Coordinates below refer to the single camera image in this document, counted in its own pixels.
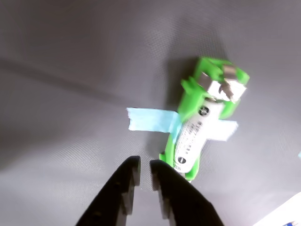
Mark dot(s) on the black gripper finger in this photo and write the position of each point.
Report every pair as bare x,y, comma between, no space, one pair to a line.
115,193
183,202

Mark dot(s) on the white AA battery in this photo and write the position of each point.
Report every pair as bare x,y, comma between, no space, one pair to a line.
195,136

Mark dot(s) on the green battery holder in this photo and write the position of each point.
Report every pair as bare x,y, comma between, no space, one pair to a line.
190,99

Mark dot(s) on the blue masking tape strip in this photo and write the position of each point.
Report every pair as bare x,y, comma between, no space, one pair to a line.
150,121

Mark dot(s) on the black textured mat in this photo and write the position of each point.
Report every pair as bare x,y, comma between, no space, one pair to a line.
70,70

